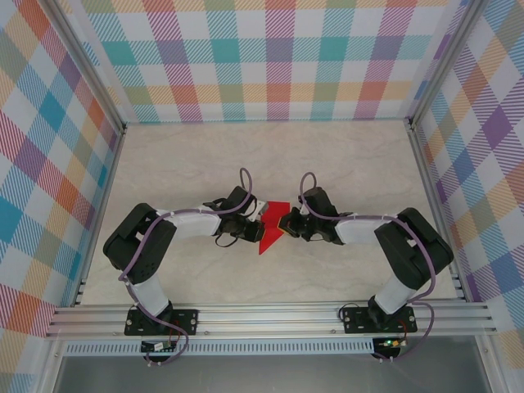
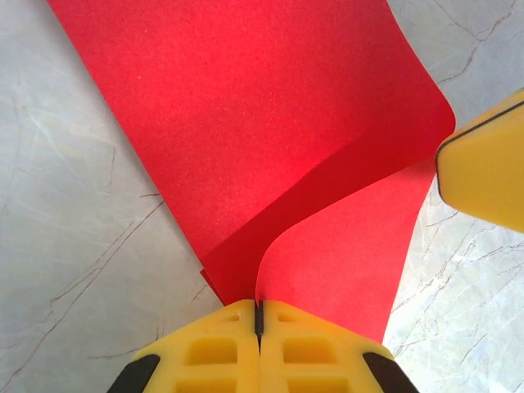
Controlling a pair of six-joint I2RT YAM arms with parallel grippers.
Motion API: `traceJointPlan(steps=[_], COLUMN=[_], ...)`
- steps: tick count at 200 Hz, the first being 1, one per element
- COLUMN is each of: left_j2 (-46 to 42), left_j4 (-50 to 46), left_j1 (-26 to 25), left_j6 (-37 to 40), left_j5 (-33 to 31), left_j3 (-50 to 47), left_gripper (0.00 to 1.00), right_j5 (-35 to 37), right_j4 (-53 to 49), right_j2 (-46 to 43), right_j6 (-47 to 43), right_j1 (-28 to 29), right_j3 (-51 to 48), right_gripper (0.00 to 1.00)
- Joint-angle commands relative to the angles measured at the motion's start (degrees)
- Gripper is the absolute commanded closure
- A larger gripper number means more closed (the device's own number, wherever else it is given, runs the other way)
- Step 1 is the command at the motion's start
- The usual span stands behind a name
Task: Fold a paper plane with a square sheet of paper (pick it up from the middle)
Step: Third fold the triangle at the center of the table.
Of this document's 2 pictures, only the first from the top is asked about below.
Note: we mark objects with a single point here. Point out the aluminium frame post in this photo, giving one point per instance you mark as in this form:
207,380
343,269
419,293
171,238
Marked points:
88,67
443,61

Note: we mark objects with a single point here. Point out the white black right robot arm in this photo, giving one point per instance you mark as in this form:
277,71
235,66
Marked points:
393,294

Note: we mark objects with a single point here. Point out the aluminium frame beam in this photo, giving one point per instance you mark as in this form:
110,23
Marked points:
266,319

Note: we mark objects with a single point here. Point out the aluminium table edge rail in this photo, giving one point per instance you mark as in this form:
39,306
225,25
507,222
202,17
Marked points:
427,180

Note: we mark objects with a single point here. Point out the black circuit board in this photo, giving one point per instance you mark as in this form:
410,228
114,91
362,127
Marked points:
149,348

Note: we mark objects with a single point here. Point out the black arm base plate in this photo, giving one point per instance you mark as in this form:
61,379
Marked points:
186,321
353,321

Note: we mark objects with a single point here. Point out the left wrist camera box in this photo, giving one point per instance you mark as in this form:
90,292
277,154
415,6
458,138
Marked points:
237,198

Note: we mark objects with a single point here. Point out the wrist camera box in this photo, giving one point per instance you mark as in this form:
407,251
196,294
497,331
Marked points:
237,198
321,201

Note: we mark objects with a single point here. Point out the red paper sheet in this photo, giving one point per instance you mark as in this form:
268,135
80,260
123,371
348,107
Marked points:
270,241

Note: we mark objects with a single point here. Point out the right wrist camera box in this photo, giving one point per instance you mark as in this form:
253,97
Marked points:
321,201

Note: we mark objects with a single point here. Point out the circuit board with LED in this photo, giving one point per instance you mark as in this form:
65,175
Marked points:
395,343

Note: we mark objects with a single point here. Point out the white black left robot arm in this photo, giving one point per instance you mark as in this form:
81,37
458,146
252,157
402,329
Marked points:
153,292

